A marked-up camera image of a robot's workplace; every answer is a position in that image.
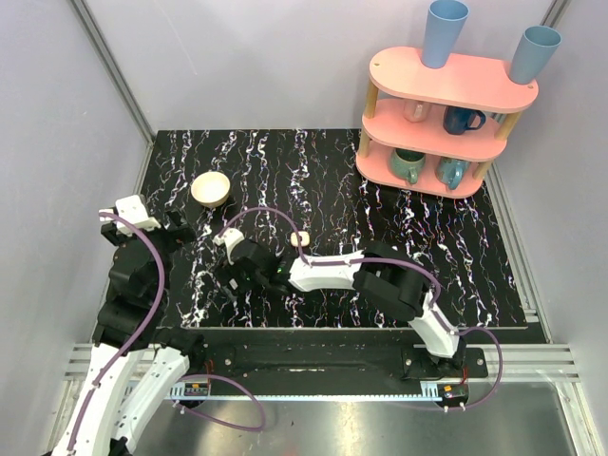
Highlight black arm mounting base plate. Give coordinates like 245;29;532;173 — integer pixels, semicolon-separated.
181;327;489;380

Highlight aluminium frame rail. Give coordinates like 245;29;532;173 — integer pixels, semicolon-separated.
68;0;156;143

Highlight dark blue ceramic mug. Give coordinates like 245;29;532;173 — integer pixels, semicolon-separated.
443;106;486;136

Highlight pink ceramic mug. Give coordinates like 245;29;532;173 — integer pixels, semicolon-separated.
403;99;432;123

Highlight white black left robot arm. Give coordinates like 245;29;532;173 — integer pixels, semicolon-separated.
51;207;205;455

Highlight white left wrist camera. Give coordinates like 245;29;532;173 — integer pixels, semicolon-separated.
115;195;161;231

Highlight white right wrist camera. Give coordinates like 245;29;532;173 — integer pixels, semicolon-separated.
213;228;244;264

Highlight teal ceramic mug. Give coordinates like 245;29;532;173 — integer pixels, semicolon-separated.
389;148;426;184

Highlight white earbud case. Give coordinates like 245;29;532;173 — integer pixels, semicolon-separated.
290;231;311;247

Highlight light blue ceramic mug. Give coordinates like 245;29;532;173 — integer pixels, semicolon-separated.
435;158;470;190

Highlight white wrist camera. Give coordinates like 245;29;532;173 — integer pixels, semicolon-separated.
115;195;161;231
213;228;244;264

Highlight light blue plastic cup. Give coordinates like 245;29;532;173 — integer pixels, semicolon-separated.
508;26;562;85
421;0;469;69

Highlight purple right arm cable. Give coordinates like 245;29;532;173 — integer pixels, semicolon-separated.
222;207;504;412

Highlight pink three-tier wooden shelf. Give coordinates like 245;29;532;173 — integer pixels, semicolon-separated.
355;47;539;199

